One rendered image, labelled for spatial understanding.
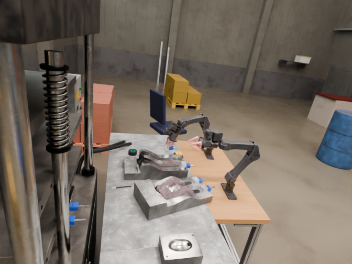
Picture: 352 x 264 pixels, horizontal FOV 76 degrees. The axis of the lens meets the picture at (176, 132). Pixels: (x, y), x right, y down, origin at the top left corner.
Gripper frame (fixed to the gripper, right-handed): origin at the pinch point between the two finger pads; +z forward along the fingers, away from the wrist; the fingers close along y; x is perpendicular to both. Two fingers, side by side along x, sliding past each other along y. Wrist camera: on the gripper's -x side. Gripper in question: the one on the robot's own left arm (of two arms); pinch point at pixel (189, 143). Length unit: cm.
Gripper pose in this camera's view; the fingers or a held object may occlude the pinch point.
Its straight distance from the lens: 158.2
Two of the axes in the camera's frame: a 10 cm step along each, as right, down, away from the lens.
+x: -1.2, 9.2, 3.8
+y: 1.4, 3.9, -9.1
